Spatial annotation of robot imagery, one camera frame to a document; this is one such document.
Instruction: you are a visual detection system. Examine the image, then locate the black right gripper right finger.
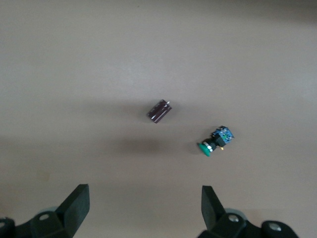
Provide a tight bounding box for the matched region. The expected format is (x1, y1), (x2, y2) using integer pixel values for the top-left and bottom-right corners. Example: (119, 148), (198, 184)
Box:
(199, 185), (264, 238)

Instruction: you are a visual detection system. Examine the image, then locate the dark cylindrical capacitor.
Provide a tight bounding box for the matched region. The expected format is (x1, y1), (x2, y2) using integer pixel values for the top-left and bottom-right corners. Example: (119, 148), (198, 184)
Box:
(146, 99), (172, 125)

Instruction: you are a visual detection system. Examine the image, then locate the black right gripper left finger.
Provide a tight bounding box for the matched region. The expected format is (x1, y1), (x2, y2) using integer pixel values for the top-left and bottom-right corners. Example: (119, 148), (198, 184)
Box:
(14, 183), (90, 238)

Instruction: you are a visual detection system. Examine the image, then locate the green push button switch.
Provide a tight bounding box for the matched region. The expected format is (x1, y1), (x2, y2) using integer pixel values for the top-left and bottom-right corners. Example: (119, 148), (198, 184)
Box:
(197, 125), (235, 158)

